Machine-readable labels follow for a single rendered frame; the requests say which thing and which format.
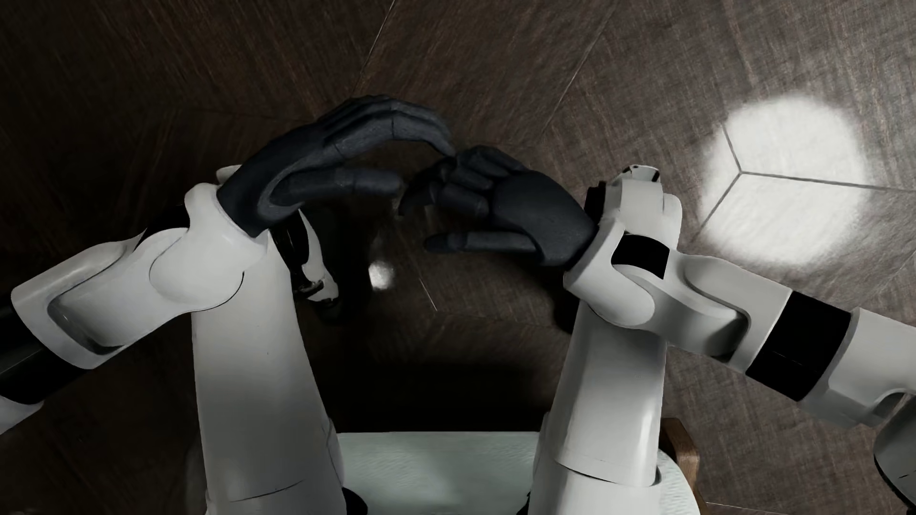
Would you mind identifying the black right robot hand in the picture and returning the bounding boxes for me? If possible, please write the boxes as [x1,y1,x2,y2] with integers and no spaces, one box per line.
[398,146,598,268]

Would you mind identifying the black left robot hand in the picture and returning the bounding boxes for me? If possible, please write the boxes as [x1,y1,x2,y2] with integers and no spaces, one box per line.
[217,95,457,238]

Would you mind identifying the white robot leg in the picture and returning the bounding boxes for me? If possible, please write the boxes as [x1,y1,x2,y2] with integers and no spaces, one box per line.
[190,165,349,515]
[527,165,684,515]

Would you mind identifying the white left robot leg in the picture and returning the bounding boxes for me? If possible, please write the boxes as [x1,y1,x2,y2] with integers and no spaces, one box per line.
[190,165,349,515]

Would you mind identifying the white right robot leg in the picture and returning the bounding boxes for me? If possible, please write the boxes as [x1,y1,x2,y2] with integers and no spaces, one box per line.
[527,165,684,515]

